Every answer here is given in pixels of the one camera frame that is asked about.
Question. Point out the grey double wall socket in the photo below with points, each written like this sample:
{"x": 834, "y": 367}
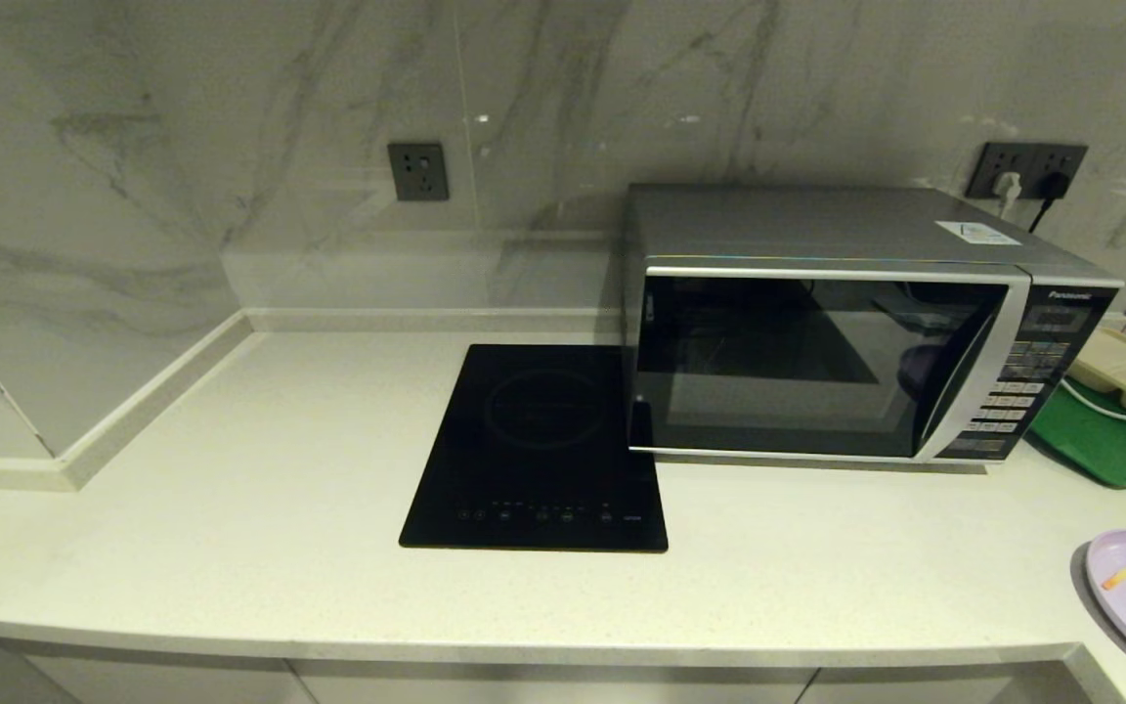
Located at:
{"x": 1061, "y": 156}

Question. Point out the silver Panasonic microwave oven body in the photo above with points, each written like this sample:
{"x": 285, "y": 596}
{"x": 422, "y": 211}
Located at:
{"x": 817, "y": 225}

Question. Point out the white power plug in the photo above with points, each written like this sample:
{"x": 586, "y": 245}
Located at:
{"x": 1009, "y": 188}

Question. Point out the grey single wall socket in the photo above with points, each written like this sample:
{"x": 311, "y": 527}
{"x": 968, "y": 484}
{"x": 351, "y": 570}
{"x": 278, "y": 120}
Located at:
{"x": 418, "y": 172}

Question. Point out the green plastic tray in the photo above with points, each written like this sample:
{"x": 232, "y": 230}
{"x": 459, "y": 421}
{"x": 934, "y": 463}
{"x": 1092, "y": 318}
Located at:
{"x": 1110, "y": 450}

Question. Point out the dark glass microwave door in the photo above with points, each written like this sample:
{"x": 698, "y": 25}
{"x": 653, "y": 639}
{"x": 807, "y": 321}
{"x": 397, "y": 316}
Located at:
{"x": 768, "y": 372}

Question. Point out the black induction cooktop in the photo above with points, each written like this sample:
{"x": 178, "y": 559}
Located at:
{"x": 524, "y": 440}

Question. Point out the white base cabinet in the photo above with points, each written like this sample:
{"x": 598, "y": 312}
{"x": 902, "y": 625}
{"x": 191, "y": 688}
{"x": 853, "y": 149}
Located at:
{"x": 182, "y": 684}

